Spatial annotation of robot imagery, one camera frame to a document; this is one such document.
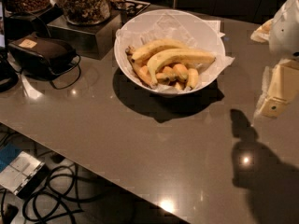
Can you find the white bowl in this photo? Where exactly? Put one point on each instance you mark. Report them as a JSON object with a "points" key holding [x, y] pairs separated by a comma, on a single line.
{"points": [[174, 25]]}

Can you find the grey box on floor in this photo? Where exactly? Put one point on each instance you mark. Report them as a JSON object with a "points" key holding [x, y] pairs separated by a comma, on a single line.
{"points": [[21, 174]]}

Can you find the black VR headset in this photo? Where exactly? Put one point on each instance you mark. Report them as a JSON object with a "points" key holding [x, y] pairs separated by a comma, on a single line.
{"points": [[43, 58]]}

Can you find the left lower small banana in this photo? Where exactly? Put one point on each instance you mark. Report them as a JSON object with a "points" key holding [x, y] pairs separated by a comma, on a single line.
{"points": [[141, 71]]}

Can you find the black monitor stand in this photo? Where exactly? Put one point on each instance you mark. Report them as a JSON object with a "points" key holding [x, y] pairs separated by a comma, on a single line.
{"points": [[8, 76]]}

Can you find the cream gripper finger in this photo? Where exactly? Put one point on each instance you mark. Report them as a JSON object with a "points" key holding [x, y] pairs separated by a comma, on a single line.
{"points": [[280, 85], [261, 34]]}

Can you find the glass jar of granola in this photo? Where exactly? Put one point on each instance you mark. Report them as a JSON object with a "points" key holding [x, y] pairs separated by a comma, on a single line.
{"points": [[85, 12]]}

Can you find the small orange banana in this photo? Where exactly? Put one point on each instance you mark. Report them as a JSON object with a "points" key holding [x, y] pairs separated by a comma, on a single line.
{"points": [[166, 75]]}

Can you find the small right banana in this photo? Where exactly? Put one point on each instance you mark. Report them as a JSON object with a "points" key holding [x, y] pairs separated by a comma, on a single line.
{"points": [[192, 79]]}

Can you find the upper yellow banana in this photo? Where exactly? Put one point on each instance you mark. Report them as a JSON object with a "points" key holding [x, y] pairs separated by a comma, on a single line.
{"points": [[147, 50]]}

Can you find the white paper liner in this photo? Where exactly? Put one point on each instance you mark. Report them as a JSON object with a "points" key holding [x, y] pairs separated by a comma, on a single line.
{"points": [[162, 27]]}

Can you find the steel pedestal block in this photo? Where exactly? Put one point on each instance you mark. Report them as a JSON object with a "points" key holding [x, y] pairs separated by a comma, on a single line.
{"points": [[93, 41]]}

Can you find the large front yellow banana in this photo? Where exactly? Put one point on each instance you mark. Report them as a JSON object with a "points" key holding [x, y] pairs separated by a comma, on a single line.
{"points": [[168, 56]]}

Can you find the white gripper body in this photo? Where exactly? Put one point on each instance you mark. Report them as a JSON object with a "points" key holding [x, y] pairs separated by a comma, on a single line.
{"points": [[286, 32]]}

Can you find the small middle banana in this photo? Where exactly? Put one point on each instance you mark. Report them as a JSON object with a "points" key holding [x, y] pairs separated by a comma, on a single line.
{"points": [[181, 72]]}

